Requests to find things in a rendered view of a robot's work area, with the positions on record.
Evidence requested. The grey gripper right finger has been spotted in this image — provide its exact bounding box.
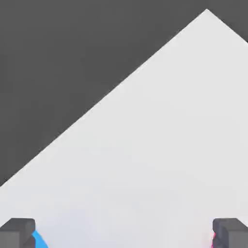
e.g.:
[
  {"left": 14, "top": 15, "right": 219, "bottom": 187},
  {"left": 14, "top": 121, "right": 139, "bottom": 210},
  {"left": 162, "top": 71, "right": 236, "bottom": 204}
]
[{"left": 212, "top": 217, "right": 248, "bottom": 248}]

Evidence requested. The small blue cube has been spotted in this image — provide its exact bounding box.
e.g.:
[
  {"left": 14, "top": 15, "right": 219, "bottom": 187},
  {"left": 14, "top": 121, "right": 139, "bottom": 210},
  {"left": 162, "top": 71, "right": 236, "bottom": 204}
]
[{"left": 31, "top": 230, "right": 49, "bottom": 248}]

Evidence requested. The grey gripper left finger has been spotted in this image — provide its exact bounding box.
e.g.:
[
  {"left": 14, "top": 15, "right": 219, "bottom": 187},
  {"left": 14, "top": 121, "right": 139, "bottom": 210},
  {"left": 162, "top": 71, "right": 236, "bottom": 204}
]
[{"left": 0, "top": 217, "right": 36, "bottom": 248}]

